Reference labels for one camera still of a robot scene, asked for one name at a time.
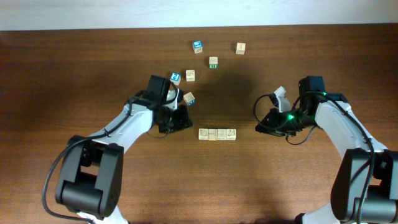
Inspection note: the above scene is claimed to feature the wooden block letter L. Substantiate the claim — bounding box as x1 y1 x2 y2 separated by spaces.
208 129 218 141

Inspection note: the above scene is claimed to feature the wooden block letter H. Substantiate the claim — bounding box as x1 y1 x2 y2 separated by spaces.
226 129 236 141

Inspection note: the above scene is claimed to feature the wooden block letter J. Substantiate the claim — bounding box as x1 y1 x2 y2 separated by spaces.
217 129 227 141

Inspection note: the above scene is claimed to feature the wooden block snail picture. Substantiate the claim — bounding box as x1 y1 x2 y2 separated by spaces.
198 128 208 141

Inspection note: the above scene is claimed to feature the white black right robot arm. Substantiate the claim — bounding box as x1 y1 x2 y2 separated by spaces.
255 76 397 224

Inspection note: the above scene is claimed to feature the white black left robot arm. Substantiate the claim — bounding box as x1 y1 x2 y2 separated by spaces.
42 75 193 223

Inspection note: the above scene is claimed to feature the wooden block letter M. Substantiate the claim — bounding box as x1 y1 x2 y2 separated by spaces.
183 92 196 106

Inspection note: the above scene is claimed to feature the wooden block blue number 2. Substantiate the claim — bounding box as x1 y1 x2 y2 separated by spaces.
170 72 181 85

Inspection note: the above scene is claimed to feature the wooden block fox picture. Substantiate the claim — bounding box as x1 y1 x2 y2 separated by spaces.
185 70 195 82

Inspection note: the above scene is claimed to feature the wooden block green side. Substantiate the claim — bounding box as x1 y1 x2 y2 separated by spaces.
209 56 218 69

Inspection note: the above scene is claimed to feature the blue top wooden block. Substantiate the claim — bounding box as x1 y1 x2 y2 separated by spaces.
193 40 203 54

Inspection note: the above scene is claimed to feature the plain wooden block far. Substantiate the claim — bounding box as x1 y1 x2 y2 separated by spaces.
236 42 246 55

